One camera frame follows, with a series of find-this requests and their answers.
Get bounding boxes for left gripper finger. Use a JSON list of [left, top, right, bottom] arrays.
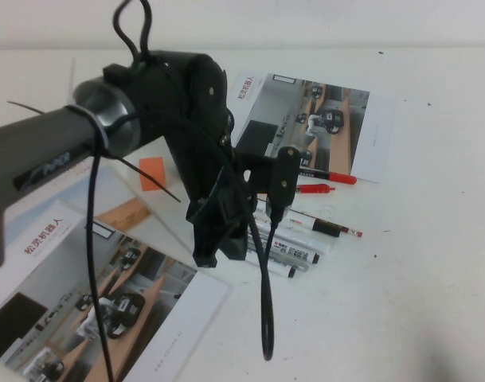
[[192, 221, 222, 269], [219, 226, 250, 263]]

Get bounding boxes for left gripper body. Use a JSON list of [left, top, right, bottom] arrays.
[[185, 170, 260, 231]]

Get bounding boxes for slim white barcode pen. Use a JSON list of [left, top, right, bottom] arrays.
[[245, 260, 298, 279]]

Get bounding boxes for plain white tube pen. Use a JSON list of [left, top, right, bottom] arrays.
[[252, 220, 331, 255]]

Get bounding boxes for red gel pen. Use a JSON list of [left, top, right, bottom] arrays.
[[295, 182, 338, 195]]

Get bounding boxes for thick white marker black cap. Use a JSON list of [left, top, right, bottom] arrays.
[[257, 206, 342, 239]]

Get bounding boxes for robot photo brochure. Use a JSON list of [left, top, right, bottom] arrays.
[[228, 70, 398, 184], [0, 198, 231, 382]]

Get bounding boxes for orange block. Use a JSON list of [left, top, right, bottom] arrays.
[[139, 157, 168, 193]]

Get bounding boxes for blue sky brochure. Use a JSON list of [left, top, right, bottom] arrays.
[[2, 158, 198, 266]]

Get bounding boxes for pencil with red eraser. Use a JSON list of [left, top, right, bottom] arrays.
[[339, 224, 364, 239]]

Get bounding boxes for red capped black marker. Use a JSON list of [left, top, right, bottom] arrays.
[[297, 166, 358, 185]]

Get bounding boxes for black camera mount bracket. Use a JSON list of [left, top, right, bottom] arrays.
[[234, 153, 276, 196]]

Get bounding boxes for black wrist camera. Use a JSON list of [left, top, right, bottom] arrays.
[[266, 145, 302, 209]]

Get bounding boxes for black camera cable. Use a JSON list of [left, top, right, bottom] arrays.
[[241, 194, 286, 362]]

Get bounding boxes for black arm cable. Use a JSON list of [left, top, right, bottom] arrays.
[[84, 0, 155, 382]]

